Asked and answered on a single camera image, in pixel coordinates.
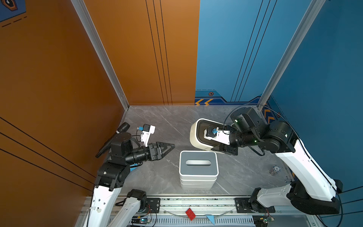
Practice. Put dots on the left aluminium corner post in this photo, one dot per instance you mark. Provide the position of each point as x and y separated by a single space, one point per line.
87 22

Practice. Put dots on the right green circuit board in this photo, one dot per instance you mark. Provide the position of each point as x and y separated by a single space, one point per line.
262 221

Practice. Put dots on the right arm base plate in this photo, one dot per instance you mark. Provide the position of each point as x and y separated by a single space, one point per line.
247 205

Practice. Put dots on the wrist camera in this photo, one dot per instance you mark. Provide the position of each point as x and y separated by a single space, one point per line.
218 135
146 131

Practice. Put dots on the grey lid tissue box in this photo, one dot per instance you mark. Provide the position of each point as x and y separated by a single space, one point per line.
197 180
196 186
198 165

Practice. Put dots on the grey lid tissue box front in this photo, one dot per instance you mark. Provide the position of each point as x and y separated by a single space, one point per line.
196 186

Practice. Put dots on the right aluminium corner post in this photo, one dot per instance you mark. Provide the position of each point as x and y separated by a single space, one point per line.
299 35

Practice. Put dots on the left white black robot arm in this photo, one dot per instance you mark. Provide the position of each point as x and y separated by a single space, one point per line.
111 177

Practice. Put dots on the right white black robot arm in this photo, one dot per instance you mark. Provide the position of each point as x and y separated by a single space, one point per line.
314 192

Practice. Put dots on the aluminium corner post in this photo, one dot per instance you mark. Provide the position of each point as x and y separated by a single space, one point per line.
299 35
87 22

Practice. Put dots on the blue triangle piece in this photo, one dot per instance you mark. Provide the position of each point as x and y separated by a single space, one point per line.
211 218

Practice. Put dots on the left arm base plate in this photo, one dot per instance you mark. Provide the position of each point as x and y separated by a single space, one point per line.
152 203

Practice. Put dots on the green circuit board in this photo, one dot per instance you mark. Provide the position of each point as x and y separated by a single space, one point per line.
141 221
262 221

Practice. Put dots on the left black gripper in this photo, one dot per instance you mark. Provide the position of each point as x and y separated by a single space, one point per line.
164 146

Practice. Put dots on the red plastic block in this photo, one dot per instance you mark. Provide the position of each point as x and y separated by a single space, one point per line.
190 214

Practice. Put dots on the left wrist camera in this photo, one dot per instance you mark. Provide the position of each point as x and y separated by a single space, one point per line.
146 131

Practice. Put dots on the grey lid tissue box back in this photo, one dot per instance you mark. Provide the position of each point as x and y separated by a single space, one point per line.
197 180

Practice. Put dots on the dark lid cream box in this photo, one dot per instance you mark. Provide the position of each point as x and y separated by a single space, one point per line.
197 134

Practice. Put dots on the left green circuit board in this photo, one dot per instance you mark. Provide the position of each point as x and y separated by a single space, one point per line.
141 221

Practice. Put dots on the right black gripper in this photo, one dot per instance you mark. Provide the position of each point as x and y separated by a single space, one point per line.
226 148

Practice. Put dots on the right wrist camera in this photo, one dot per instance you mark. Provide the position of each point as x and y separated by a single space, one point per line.
218 135

